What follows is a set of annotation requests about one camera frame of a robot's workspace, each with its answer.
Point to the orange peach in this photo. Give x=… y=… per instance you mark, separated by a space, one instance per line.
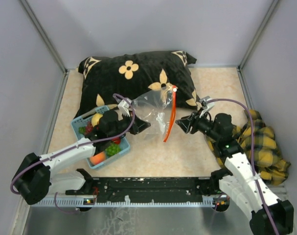
x=98 y=158

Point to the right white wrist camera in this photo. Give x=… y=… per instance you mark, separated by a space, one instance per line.
x=206 y=105

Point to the light blue plastic basket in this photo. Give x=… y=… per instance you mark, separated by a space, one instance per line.
x=78 y=125

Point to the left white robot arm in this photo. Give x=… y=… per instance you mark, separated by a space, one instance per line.
x=36 y=175

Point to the red strawberry bunch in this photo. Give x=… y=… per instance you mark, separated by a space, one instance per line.
x=116 y=141

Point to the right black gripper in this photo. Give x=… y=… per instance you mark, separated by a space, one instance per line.
x=185 y=122

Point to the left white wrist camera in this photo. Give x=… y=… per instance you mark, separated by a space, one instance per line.
x=124 y=106

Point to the green grape bunch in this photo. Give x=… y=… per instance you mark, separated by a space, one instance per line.
x=112 y=150

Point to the purple grape bunch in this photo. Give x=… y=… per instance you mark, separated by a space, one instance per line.
x=88 y=128

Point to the clear zip top bag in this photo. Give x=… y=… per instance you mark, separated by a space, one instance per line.
x=159 y=109

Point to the black flower pattern pillow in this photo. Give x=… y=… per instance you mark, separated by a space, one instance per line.
x=134 y=75

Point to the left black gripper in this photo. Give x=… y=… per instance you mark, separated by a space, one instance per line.
x=139 y=126

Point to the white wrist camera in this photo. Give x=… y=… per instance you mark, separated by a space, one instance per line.
x=206 y=105
x=124 y=106

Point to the yellow black plaid cloth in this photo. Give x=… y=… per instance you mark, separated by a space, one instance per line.
x=268 y=160

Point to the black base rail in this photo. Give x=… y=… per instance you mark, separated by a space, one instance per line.
x=172 y=191

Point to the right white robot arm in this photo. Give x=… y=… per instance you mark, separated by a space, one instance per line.
x=266 y=212

